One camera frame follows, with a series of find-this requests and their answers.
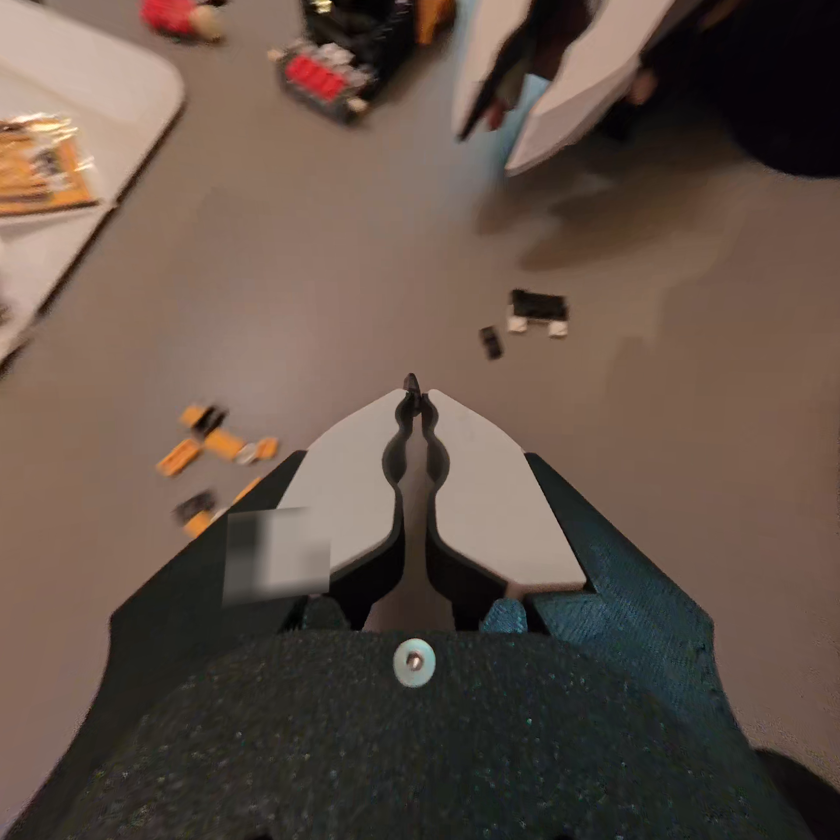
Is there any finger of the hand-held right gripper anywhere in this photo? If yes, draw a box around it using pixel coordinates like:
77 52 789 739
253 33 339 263
504 0 678 178
451 0 534 143

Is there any person's right forearm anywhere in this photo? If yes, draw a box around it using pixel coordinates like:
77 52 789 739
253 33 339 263
650 0 840 179

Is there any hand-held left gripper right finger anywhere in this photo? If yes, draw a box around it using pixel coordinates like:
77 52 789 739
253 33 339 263
423 389 588 598

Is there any partly built lego car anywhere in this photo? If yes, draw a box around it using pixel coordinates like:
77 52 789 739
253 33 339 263
268 0 458 127

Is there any orange sticker sheet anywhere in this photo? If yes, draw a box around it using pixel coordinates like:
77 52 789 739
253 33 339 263
0 113 101 217

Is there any red lego minifigure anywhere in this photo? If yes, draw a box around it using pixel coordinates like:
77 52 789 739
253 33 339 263
140 0 228 44

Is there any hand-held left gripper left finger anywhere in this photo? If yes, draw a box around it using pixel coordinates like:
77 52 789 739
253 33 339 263
276 388 411 581

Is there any white rounded mat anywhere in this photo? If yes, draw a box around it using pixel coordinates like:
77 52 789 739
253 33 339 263
0 0 186 363

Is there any person's right hand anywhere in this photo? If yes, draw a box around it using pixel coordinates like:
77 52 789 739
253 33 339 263
626 62 659 107

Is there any black plate with white studs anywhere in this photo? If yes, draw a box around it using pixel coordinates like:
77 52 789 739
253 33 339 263
506 303 571 340

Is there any pile of small lego pieces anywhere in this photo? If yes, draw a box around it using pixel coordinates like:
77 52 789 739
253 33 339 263
156 402 280 540

